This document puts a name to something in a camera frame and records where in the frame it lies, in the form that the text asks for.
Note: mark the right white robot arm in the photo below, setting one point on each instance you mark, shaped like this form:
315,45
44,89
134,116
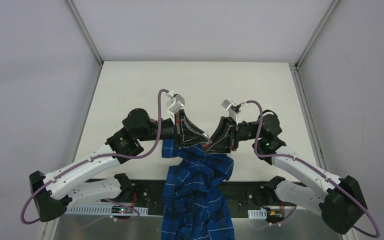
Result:
339,201

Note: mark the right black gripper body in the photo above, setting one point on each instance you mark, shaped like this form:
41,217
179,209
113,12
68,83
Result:
232,133

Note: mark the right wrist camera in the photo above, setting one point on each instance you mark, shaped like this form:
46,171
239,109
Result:
234,110

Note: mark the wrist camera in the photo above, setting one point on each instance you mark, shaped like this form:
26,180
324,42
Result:
234,110
175,103

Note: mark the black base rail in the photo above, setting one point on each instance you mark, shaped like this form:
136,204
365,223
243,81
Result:
239,197

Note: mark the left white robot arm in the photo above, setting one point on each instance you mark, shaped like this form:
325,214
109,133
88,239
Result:
55,192

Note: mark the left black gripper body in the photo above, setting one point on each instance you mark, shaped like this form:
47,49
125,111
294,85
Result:
181,129

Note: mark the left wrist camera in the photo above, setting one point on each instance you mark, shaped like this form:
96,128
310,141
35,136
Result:
175,103

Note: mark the blue plaid shirt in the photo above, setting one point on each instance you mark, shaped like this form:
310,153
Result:
193,206

